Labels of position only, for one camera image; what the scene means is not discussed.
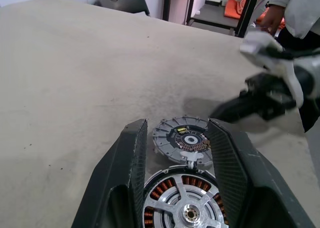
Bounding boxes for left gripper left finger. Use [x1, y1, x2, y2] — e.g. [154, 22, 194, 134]
[71, 118, 149, 228]

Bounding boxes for black metal rack frame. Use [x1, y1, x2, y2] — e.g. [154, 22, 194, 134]
[163, 0, 265, 38]

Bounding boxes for person in white coat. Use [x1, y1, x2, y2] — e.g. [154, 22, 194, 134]
[252, 0, 320, 54]

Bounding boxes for silver spoked rotor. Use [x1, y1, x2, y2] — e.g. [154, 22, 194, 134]
[144, 179, 229, 228]

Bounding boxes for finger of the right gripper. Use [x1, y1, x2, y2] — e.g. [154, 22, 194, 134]
[216, 94, 251, 116]
[210, 104, 263, 125]

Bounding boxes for orange fabric item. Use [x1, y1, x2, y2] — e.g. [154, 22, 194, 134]
[223, 0, 249, 20]

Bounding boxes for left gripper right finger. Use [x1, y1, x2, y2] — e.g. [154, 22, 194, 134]
[208, 117, 318, 228]

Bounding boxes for motor housing with copper coils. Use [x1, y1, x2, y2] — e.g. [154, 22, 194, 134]
[141, 163, 230, 228]

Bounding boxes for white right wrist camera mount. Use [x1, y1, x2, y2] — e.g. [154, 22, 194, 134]
[239, 31, 305, 109]

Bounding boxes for bystander bare hand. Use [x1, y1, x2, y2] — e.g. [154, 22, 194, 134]
[259, 5, 286, 33]

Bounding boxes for grey round motor lid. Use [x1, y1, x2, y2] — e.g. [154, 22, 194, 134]
[151, 116, 214, 170]

